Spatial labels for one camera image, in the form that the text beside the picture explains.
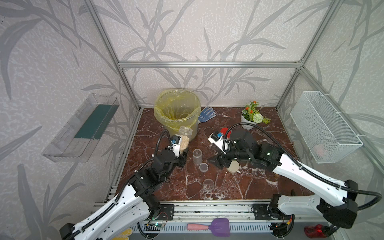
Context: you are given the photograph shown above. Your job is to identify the beige jar lid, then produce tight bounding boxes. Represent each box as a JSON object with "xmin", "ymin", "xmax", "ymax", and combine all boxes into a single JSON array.
[{"xmin": 227, "ymin": 161, "xmax": 240, "ymax": 174}]

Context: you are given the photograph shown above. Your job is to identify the clear oatmeal jar small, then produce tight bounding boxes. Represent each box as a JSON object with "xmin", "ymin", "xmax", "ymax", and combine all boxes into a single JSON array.
[{"xmin": 193, "ymin": 149, "xmax": 203, "ymax": 166}]

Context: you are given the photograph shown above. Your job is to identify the red lid oatmeal jar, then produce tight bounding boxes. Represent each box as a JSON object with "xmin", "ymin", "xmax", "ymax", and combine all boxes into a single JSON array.
[{"xmin": 220, "ymin": 128, "xmax": 231, "ymax": 138}]

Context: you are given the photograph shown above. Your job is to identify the clear oatmeal jar tall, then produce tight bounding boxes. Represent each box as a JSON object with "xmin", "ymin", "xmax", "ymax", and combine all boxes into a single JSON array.
[{"xmin": 179, "ymin": 126, "xmax": 193, "ymax": 153}]

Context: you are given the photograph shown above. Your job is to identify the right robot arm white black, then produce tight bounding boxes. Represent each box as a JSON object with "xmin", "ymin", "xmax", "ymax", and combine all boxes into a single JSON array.
[{"xmin": 208, "ymin": 124, "xmax": 383, "ymax": 229}]

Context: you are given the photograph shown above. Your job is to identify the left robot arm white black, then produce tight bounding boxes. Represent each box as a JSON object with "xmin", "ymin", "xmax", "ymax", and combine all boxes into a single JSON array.
[{"xmin": 60, "ymin": 130, "xmax": 190, "ymax": 240}]

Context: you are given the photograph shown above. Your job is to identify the white pot artificial flowers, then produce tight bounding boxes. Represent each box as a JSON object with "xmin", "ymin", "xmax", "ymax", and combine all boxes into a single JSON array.
[{"xmin": 241, "ymin": 101, "xmax": 271, "ymax": 125}]

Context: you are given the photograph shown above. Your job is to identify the blue dotted work glove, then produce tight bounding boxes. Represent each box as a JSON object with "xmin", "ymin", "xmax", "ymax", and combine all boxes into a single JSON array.
[{"xmin": 198, "ymin": 107, "xmax": 217, "ymax": 124}]

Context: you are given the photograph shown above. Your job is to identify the mesh trash bin yellow bag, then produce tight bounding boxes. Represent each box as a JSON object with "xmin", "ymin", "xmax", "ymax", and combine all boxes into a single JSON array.
[{"xmin": 154, "ymin": 89, "xmax": 201, "ymax": 140}]

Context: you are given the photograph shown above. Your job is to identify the green circuit board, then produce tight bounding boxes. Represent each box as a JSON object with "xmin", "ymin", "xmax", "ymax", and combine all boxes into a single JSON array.
[{"xmin": 145, "ymin": 222, "xmax": 167, "ymax": 231}]

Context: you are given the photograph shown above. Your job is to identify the yellow dotted work glove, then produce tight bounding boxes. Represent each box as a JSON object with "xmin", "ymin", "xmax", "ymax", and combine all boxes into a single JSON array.
[{"xmin": 113, "ymin": 228, "xmax": 133, "ymax": 240}]

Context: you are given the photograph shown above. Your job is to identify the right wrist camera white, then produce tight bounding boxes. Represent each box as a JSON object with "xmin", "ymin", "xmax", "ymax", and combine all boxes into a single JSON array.
[{"xmin": 208, "ymin": 131, "xmax": 230, "ymax": 153}]

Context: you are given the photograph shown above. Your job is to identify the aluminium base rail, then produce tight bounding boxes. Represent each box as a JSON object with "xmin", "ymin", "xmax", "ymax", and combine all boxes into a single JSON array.
[{"xmin": 145, "ymin": 196, "xmax": 325, "ymax": 223}]

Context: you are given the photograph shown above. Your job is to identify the purple scoop pink handle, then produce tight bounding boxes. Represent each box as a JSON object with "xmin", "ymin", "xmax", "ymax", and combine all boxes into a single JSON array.
[{"xmin": 187, "ymin": 218, "xmax": 230, "ymax": 237}]

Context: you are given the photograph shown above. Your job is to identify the white wire wall basket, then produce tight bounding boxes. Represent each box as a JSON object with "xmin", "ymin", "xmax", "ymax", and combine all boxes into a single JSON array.
[{"xmin": 291, "ymin": 91, "xmax": 363, "ymax": 164}]

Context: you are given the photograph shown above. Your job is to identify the clear plastic wall shelf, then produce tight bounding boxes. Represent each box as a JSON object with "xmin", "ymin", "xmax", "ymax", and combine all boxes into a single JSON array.
[{"xmin": 42, "ymin": 93, "xmax": 120, "ymax": 163}]

